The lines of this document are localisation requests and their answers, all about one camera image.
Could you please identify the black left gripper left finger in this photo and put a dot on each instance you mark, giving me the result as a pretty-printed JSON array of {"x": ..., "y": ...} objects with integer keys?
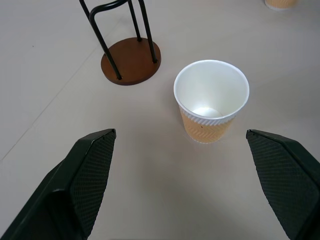
[{"x": 75, "y": 185}]

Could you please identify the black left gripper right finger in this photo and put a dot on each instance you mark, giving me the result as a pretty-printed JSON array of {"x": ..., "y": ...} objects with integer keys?
[{"x": 287, "y": 175}]

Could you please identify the tan ripple paper cup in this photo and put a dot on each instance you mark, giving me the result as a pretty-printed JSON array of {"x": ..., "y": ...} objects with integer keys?
[
  {"x": 211, "y": 100},
  {"x": 281, "y": 3}
]

